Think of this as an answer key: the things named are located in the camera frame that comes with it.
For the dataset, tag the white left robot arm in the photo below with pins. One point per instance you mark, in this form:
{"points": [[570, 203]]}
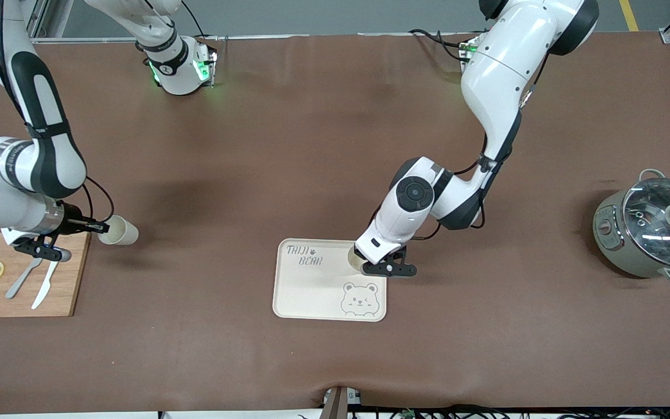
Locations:
{"points": [[503, 70]]}

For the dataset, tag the wooden cutting board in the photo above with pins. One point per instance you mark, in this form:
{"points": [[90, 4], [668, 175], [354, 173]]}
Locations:
{"points": [[76, 279]]}

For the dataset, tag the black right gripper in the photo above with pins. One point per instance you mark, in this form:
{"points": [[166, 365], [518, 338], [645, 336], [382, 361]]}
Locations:
{"points": [[72, 225]]}

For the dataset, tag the grey plastic knife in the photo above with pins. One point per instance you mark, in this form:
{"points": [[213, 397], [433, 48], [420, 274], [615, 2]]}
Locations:
{"points": [[21, 279]]}

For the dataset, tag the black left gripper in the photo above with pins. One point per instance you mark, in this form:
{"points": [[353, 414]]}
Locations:
{"points": [[398, 255]]}

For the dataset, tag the wooden table edge post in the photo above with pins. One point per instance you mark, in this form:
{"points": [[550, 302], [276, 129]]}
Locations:
{"points": [[338, 404]]}

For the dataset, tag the cream tray with bear print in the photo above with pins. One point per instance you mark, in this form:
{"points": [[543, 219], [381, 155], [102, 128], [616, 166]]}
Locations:
{"points": [[312, 291]]}

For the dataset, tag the white plastic cup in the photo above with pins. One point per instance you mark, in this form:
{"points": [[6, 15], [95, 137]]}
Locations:
{"points": [[353, 265], [123, 231]]}

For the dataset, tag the glass pot lid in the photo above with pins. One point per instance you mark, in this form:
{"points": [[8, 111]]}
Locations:
{"points": [[655, 233]]}

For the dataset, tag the grey cooking pot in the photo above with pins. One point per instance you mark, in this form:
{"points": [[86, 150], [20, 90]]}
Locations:
{"points": [[617, 250]]}

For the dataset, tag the white plastic knife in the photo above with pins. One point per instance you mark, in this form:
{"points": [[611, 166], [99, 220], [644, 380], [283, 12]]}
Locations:
{"points": [[44, 288]]}

